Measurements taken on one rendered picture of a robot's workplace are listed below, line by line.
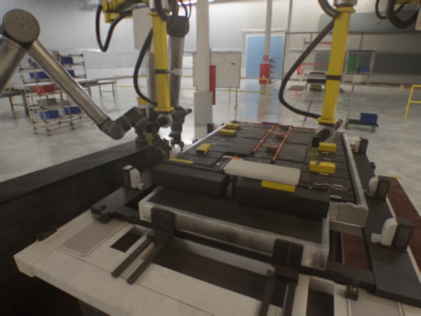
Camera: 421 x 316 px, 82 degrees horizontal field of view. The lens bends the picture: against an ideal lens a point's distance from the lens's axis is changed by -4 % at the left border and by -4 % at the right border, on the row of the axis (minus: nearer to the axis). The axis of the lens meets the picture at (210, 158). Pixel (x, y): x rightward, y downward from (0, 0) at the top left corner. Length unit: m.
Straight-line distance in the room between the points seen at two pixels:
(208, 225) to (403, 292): 0.79
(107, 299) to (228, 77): 9.13
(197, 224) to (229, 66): 8.80
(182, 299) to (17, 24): 1.39
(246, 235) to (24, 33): 1.37
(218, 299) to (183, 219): 0.39
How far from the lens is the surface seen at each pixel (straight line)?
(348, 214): 1.46
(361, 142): 2.64
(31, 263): 1.41
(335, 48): 1.27
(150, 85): 2.26
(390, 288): 1.23
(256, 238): 1.13
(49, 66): 1.78
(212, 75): 7.03
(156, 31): 1.39
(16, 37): 1.52
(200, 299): 1.06
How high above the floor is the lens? 1.66
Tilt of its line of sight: 21 degrees down
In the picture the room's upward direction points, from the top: straight up
